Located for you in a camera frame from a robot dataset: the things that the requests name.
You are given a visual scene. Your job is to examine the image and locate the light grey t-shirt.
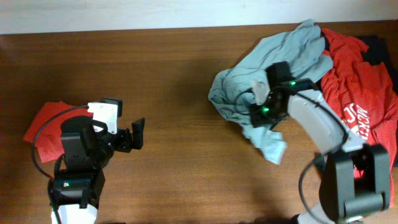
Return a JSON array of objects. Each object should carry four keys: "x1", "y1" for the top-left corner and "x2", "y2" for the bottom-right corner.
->
[{"x1": 208, "y1": 20, "x2": 333, "y2": 164}]

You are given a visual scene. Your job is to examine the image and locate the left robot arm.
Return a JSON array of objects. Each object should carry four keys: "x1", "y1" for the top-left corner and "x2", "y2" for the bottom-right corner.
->
[{"x1": 47, "y1": 116, "x2": 145, "y2": 223}]

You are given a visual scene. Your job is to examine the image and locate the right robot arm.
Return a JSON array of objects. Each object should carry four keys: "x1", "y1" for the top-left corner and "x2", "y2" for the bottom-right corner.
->
[{"x1": 249, "y1": 62, "x2": 391, "y2": 223}]

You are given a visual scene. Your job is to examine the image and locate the folded red cloth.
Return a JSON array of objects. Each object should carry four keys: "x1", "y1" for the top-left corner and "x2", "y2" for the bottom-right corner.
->
[{"x1": 24, "y1": 101, "x2": 92, "y2": 163}]

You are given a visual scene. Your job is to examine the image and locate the red printed t-shirt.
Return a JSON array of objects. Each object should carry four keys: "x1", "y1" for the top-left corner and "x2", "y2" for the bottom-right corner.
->
[{"x1": 320, "y1": 27, "x2": 398, "y2": 206}]

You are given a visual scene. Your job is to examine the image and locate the dark navy garment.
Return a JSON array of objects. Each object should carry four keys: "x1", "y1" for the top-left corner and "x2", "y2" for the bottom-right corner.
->
[{"x1": 356, "y1": 36, "x2": 397, "y2": 168}]

